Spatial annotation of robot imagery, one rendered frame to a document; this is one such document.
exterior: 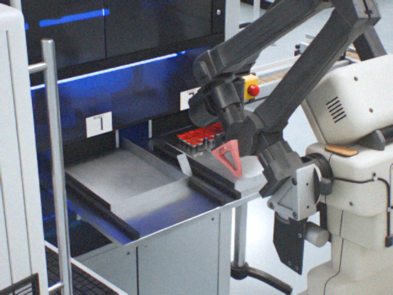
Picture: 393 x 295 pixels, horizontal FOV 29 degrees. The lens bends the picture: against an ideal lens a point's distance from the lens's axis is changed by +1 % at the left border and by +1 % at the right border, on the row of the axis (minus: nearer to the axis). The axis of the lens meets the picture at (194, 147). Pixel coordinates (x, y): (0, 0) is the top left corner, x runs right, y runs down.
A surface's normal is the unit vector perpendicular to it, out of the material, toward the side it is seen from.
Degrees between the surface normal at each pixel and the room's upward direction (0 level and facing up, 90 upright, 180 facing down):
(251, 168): 0
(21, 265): 90
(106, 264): 90
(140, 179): 0
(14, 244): 90
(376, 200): 82
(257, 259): 0
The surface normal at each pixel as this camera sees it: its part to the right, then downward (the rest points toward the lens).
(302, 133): 0.01, -0.90
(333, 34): -0.74, 0.26
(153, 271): 0.62, 0.34
